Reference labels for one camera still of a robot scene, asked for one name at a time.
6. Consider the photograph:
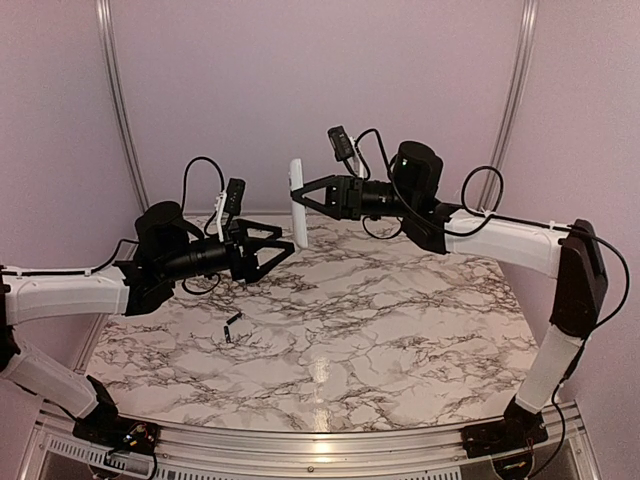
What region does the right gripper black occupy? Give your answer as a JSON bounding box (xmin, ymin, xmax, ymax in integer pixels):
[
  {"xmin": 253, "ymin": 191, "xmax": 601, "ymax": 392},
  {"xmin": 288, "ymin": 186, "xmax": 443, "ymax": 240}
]
[{"xmin": 292, "ymin": 173, "xmax": 418, "ymax": 219}]

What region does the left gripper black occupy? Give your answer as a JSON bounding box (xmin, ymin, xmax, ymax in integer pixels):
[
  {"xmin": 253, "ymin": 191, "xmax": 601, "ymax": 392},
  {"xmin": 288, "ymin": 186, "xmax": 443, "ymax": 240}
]
[{"xmin": 160, "ymin": 217, "xmax": 295, "ymax": 283}]

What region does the white remote control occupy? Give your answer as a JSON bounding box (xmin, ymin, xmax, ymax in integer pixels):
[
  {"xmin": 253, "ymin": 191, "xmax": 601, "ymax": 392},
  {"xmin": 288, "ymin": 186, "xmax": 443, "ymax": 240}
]
[{"xmin": 289, "ymin": 158, "xmax": 308, "ymax": 249}]

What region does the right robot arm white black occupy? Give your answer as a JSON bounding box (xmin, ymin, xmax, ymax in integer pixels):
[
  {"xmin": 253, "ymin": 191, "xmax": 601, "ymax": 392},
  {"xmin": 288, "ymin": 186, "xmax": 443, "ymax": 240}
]
[{"xmin": 289, "ymin": 141, "xmax": 608, "ymax": 448}]

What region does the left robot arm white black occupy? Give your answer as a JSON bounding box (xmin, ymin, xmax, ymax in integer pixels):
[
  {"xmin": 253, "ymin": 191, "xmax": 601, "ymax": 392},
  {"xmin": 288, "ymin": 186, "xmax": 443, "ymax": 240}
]
[{"xmin": 1, "ymin": 201, "xmax": 295, "ymax": 445}]

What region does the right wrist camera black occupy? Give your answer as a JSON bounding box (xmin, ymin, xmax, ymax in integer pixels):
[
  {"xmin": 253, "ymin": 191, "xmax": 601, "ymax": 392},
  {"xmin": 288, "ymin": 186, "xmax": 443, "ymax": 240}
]
[{"xmin": 327, "ymin": 126, "xmax": 358, "ymax": 177}]

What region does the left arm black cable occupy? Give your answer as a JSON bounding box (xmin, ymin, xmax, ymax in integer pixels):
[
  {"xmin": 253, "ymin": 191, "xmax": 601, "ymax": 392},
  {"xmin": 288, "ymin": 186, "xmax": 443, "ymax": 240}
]
[{"xmin": 89, "ymin": 157, "xmax": 226, "ymax": 296}]

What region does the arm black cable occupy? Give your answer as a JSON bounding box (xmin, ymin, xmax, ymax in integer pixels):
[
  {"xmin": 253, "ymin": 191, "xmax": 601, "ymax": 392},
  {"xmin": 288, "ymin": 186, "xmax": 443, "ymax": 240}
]
[
  {"xmin": 89, "ymin": 157, "xmax": 226, "ymax": 296},
  {"xmin": 352, "ymin": 128, "xmax": 630, "ymax": 341}
]

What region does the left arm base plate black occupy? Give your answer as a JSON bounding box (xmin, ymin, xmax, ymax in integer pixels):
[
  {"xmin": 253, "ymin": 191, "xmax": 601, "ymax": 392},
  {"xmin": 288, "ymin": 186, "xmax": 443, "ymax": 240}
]
[{"xmin": 72, "ymin": 417, "xmax": 160, "ymax": 455}]

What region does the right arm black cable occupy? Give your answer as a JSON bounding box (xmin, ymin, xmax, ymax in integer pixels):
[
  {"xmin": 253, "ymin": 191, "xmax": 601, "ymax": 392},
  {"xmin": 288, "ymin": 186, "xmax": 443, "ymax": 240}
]
[{"xmin": 352, "ymin": 128, "xmax": 630, "ymax": 341}]

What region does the right aluminium frame post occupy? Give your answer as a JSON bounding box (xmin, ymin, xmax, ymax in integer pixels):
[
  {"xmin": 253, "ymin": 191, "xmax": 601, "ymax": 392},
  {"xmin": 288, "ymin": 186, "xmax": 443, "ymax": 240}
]
[{"xmin": 482, "ymin": 0, "xmax": 540, "ymax": 201}]

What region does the aluminium frame post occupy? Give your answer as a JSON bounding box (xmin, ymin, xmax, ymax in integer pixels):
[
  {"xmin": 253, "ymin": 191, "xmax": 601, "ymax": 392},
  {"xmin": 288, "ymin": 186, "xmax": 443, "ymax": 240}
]
[
  {"xmin": 482, "ymin": 0, "xmax": 540, "ymax": 201},
  {"xmin": 95, "ymin": 0, "xmax": 150, "ymax": 212}
]

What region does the front aluminium rail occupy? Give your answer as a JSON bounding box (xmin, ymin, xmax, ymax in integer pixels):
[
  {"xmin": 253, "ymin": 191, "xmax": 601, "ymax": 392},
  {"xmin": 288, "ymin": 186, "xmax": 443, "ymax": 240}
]
[{"xmin": 17, "ymin": 403, "xmax": 602, "ymax": 479}]

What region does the left aluminium frame post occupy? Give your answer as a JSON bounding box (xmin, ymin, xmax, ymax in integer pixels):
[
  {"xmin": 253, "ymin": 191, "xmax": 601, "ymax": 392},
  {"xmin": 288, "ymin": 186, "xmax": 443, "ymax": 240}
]
[{"xmin": 95, "ymin": 0, "xmax": 150, "ymax": 212}]

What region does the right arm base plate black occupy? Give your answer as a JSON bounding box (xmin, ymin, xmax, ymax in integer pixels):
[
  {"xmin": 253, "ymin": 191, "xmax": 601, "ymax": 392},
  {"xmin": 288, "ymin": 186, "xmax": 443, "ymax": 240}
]
[{"xmin": 461, "ymin": 419, "xmax": 549, "ymax": 458}]

